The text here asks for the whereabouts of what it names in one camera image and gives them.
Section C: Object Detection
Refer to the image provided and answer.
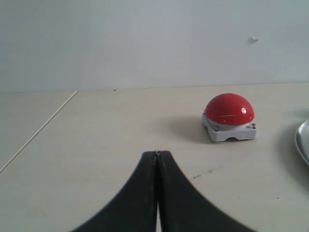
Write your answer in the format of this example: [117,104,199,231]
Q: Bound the red dome push button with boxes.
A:
[202,93,257,142]

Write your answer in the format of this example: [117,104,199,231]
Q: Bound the round steel plate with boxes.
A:
[294,119,309,165]

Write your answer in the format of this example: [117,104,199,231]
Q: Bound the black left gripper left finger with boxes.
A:
[74,151,157,232]

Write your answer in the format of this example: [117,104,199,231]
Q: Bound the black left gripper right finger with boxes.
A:
[156,151,253,232]

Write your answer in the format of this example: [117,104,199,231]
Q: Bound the white wall hook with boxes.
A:
[249,36,259,44]

